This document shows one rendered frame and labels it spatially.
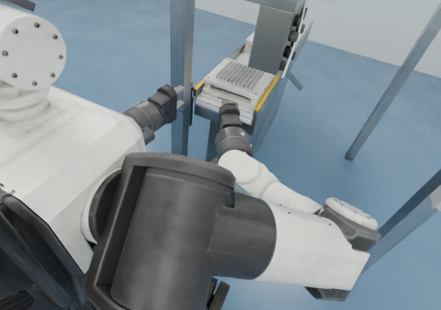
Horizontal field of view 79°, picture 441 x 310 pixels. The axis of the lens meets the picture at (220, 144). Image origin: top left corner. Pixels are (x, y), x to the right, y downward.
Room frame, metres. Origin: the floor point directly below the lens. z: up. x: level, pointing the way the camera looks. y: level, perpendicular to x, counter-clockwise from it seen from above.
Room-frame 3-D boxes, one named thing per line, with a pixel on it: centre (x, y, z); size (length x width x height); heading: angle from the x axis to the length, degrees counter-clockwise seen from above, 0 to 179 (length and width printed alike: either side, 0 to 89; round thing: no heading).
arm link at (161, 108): (0.59, 0.20, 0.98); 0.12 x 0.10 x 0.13; 154
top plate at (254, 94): (1.07, -0.04, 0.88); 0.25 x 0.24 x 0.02; 72
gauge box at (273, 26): (0.96, -0.13, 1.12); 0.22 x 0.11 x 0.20; 162
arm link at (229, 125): (0.55, -0.02, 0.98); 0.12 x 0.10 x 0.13; 14
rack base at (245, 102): (1.07, -0.04, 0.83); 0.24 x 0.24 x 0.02; 72
